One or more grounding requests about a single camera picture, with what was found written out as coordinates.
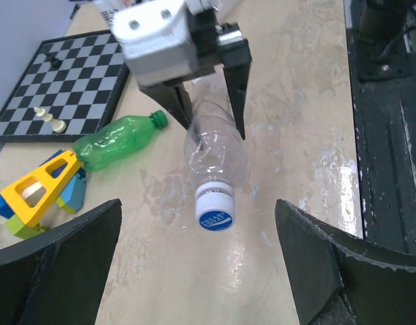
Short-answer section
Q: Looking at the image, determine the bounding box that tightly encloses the black chess piece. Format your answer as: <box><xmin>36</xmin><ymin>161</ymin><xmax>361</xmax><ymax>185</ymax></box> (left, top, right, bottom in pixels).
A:
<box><xmin>44</xmin><ymin>53</ymin><xmax>62</xmax><ymax>69</ymax></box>

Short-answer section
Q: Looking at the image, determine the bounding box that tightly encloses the teal green toy block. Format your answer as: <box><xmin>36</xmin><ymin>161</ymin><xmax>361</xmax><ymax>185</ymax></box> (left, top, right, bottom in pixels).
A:
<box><xmin>56</xmin><ymin>174</ymin><xmax>87</xmax><ymax>214</ymax></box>

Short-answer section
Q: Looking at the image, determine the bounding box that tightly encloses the Pocari Sweat white cap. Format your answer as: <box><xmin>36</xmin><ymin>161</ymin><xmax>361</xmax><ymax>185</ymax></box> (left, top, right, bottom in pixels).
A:
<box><xmin>195</xmin><ymin>181</ymin><xmax>235</xmax><ymax>232</ymax></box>

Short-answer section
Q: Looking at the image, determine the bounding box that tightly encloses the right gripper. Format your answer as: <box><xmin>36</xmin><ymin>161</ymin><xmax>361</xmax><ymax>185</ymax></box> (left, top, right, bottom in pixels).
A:
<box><xmin>139</xmin><ymin>9</ymin><xmax>252</xmax><ymax>140</ymax></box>

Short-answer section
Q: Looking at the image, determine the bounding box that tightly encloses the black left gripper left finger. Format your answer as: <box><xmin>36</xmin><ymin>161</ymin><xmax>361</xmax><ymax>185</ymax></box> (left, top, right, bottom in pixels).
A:
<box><xmin>0</xmin><ymin>199</ymin><xmax>122</xmax><ymax>324</ymax></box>

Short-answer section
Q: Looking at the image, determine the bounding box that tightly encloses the black table edge rail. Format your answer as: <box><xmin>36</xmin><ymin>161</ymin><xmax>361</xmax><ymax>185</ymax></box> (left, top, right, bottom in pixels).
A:
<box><xmin>344</xmin><ymin>1</ymin><xmax>416</xmax><ymax>256</ymax></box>

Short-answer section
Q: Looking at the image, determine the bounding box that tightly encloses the clear fruit drink bottle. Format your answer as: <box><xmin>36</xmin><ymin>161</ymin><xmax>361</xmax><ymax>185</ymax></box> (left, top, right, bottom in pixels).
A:
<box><xmin>93</xmin><ymin>0</ymin><xmax>141</xmax><ymax>28</ymax></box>

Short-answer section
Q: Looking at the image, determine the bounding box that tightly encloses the black white chessboard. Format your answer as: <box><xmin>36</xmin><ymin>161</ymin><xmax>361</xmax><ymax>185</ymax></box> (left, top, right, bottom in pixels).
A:
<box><xmin>0</xmin><ymin>30</ymin><xmax>129</xmax><ymax>143</ymax></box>

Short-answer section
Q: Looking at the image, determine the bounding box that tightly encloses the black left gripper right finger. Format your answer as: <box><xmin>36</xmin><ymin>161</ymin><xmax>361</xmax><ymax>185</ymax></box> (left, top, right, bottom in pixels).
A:
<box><xmin>275</xmin><ymin>200</ymin><xmax>416</xmax><ymax>324</ymax></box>

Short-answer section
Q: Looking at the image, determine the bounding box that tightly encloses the green plastic bottle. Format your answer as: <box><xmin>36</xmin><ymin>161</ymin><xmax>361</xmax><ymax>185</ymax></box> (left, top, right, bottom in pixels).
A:
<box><xmin>72</xmin><ymin>110</ymin><xmax>168</xmax><ymax>171</ymax></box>

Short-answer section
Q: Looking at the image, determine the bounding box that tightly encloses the yellow triangle toy block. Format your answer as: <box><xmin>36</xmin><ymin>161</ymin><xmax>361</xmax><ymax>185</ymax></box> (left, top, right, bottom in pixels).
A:
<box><xmin>0</xmin><ymin>150</ymin><xmax>82</xmax><ymax>228</ymax></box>

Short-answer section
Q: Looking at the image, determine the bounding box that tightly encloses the clear Pocari Sweat bottle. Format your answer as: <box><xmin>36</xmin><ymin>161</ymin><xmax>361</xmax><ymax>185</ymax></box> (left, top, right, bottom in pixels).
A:
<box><xmin>184</xmin><ymin>80</ymin><xmax>249</xmax><ymax>197</ymax></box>

